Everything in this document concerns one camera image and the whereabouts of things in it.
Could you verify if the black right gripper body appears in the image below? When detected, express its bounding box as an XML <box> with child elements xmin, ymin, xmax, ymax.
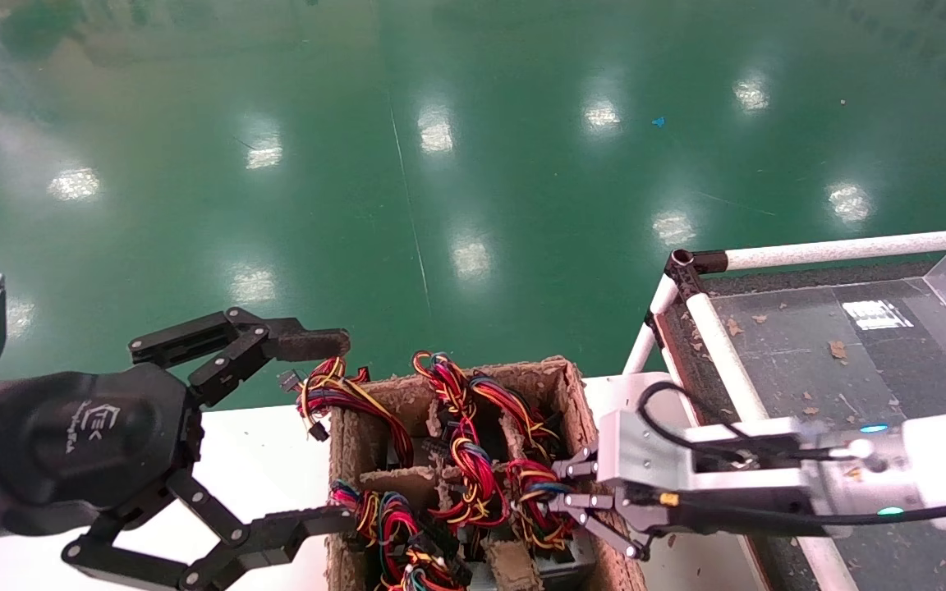
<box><xmin>617</xmin><ymin>484</ymin><xmax>849</xmax><ymax>540</ymax></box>

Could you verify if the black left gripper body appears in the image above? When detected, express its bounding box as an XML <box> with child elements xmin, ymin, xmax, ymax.
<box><xmin>0</xmin><ymin>364</ymin><xmax>204</xmax><ymax>538</ymax></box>

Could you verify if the power supply with looped wires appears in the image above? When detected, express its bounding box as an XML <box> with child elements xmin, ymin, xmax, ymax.
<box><xmin>473</xmin><ymin>458</ymin><xmax>601</xmax><ymax>591</ymax></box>

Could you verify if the brown cardboard divider box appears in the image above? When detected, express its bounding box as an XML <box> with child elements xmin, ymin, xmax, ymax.
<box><xmin>325</xmin><ymin>355</ymin><xmax>646</xmax><ymax>591</ymax></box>

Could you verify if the white rack leg pipe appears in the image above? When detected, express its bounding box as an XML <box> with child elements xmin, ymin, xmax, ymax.
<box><xmin>621</xmin><ymin>275</ymin><xmax>679</xmax><ymax>377</ymax></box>

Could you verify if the black pipe joint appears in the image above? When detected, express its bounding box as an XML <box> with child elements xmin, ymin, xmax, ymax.
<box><xmin>664</xmin><ymin>249</ymin><xmax>728</xmax><ymax>306</ymax></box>

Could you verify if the white label sticker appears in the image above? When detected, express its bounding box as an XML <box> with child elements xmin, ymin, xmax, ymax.
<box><xmin>841</xmin><ymin>300</ymin><xmax>915</xmax><ymax>331</ymax></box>

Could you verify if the long white rack pipe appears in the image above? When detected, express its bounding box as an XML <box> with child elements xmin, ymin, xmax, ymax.
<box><xmin>723</xmin><ymin>227</ymin><xmax>946</xmax><ymax>272</ymax></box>

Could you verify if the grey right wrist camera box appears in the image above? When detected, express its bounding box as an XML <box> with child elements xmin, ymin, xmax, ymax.
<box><xmin>596</xmin><ymin>409</ymin><xmax>823</xmax><ymax>514</ymax></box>

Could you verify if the power supply with coloured wires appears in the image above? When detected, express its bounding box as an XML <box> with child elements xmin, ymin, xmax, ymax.
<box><xmin>329</xmin><ymin>480</ymin><xmax>474</xmax><ymax>591</ymax></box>
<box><xmin>469</xmin><ymin>373</ymin><xmax>563</xmax><ymax>465</ymax></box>

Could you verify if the pile of colourful cables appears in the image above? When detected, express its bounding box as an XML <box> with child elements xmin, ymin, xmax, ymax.
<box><xmin>411</xmin><ymin>351</ymin><xmax>500</xmax><ymax>528</ymax></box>

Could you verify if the black looped camera cable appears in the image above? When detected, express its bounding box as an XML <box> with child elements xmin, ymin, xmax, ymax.
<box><xmin>636</xmin><ymin>382</ymin><xmax>860</xmax><ymax>460</ymax></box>

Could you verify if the power supply with overhanging wires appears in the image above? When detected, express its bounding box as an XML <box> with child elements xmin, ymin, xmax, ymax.
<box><xmin>278</xmin><ymin>357</ymin><xmax>416</xmax><ymax>469</ymax></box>

